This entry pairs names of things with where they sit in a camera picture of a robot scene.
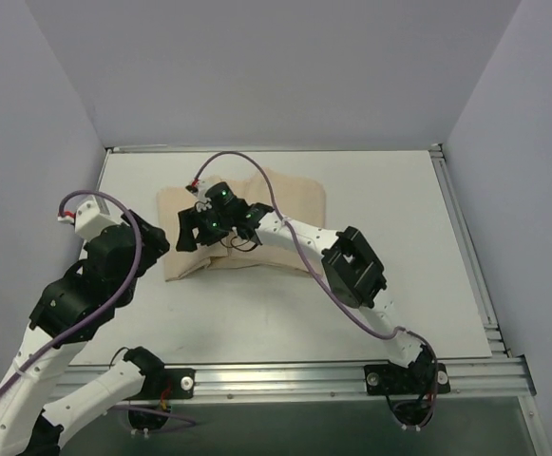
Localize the beige surgical wrap cloth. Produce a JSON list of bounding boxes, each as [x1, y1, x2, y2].
[[156, 165, 328, 283]]

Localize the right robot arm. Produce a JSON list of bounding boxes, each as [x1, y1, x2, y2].
[[176, 180, 438, 392]]

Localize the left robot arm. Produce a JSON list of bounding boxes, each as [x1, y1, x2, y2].
[[0, 211, 170, 455]]

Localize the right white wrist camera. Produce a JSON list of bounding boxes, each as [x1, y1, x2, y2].
[[185, 180, 216, 212]]

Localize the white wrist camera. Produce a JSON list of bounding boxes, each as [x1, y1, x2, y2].
[[185, 180, 216, 212], [57, 196, 115, 241]]

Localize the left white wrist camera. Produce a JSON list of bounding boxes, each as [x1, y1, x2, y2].
[[57, 196, 115, 241]]

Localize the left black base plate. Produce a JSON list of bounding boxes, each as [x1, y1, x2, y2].
[[129, 368, 196, 401]]

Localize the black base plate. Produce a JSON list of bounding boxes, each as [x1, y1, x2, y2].
[[363, 363, 451, 396], [129, 368, 196, 401]]

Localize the back aluminium rail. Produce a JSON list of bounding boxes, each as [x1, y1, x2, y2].
[[106, 143, 444, 156]]

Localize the aluminium rail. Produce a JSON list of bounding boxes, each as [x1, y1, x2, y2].
[[24, 356, 537, 409], [106, 143, 444, 156], [428, 143, 512, 358]]

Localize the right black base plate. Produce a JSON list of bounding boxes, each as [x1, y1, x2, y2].
[[363, 363, 451, 396]]

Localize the right side aluminium rail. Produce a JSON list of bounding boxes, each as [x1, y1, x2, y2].
[[428, 143, 512, 358]]

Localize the front aluminium rail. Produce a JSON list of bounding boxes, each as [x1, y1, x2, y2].
[[24, 356, 537, 409]]

